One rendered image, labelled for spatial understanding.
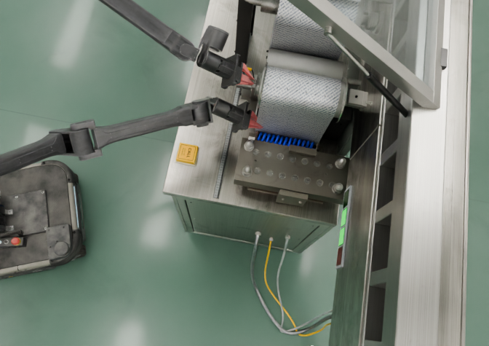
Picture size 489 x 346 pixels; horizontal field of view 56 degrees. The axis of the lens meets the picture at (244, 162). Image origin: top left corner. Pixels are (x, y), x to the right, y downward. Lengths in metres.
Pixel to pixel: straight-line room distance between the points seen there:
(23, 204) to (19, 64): 1.01
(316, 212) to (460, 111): 0.64
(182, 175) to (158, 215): 0.92
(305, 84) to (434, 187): 0.57
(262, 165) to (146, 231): 1.17
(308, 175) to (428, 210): 0.69
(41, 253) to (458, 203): 1.90
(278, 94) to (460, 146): 0.54
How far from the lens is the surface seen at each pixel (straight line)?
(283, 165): 1.63
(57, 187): 2.54
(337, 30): 0.87
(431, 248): 1.01
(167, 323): 2.57
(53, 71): 3.11
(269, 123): 1.59
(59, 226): 2.44
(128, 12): 1.42
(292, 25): 1.51
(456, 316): 1.25
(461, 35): 1.54
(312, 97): 1.44
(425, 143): 1.07
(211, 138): 1.78
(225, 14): 2.06
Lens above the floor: 2.56
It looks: 71 degrees down
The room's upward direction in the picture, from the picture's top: 10 degrees clockwise
